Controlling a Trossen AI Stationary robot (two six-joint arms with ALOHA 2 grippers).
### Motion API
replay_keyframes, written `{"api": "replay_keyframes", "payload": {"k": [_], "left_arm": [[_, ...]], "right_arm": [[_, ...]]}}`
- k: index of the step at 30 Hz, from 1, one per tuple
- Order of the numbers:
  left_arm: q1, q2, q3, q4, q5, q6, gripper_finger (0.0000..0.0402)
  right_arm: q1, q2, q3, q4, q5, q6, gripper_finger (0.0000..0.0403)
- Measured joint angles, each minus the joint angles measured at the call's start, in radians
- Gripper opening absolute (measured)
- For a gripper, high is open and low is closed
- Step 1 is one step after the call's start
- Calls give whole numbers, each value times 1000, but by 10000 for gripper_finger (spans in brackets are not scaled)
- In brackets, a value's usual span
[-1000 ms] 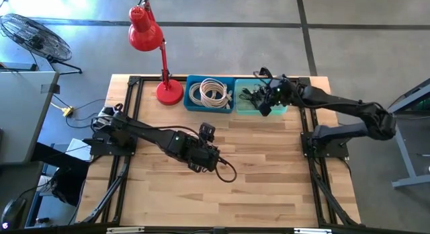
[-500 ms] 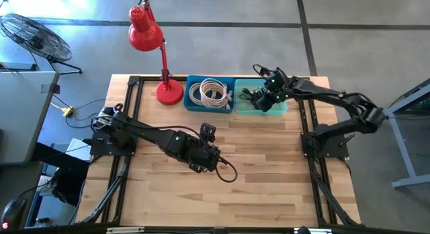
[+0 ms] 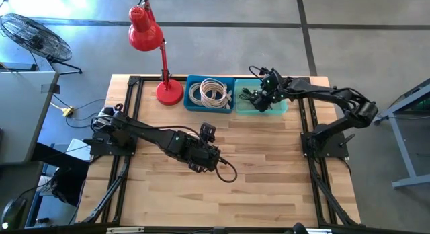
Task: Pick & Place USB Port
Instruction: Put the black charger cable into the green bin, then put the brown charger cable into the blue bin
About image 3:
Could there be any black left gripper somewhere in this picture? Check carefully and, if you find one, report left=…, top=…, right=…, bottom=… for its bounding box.
left=186, top=122, right=222, bottom=173

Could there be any black aluminium table frame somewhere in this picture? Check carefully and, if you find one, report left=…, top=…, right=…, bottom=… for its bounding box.
left=80, top=75, right=362, bottom=228

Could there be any teal translucent plastic bin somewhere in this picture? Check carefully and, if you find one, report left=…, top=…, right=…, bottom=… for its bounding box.
left=233, top=78, right=289, bottom=116

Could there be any black looped camera cable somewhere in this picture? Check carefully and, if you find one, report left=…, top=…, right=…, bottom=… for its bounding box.
left=214, top=155, right=239, bottom=184

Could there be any black floor fan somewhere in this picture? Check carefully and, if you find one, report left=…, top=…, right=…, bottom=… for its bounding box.
left=0, top=13, right=83, bottom=76

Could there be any black computer mouse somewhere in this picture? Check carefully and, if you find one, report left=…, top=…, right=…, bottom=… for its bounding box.
left=0, top=196, right=28, bottom=232

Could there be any yellow power plug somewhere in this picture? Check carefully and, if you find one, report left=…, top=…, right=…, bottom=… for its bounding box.
left=50, top=102, right=75, bottom=118

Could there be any black coiled USB cable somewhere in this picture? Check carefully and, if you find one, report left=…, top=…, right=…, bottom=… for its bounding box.
left=238, top=87, right=259, bottom=102

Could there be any red desk lamp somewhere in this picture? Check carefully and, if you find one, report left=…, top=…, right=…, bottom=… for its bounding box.
left=127, top=0, right=185, bottom=106

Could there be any grey metal table frame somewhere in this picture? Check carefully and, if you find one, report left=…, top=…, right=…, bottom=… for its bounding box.
left=374, top=77, right=430, bottom=190

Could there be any blue plastic bin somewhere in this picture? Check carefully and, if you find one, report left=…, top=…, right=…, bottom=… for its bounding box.
left=183, top=75, right=236, bottom=114

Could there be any grey side table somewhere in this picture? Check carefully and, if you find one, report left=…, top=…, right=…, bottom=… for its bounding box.
left=0, top=69, right=60, bottom=166

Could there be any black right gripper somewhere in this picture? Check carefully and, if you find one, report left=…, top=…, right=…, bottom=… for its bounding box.
left=250, top=69, right=286, bottom=113

